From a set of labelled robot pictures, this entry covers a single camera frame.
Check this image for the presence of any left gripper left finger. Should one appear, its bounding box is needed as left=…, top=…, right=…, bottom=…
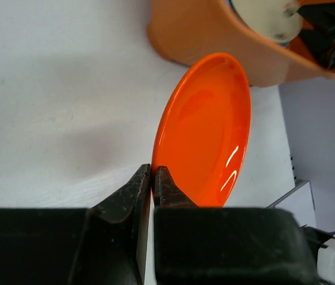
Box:
left=0, top=164, right=151, bottom=284

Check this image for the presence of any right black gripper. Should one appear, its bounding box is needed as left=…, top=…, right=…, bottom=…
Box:
left=297, top=1, right=335, bottom=70

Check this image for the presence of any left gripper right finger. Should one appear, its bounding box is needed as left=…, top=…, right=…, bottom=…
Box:
left=154, top=167, right=317, bottom=284

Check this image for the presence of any cream white round plate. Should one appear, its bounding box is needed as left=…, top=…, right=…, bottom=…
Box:
left=229, top=0, right=303, bottom=46

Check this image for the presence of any orange round plate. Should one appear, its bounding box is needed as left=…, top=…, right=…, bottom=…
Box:
left=151, top=53, right=251, bottom=207

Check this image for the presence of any orange plastic bin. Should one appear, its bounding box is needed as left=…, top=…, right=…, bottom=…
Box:
left=147, top=0, right=335, bottom=87

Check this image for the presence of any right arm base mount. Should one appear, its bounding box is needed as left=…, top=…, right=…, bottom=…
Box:
left=302, top=225, right=335, bottom=284

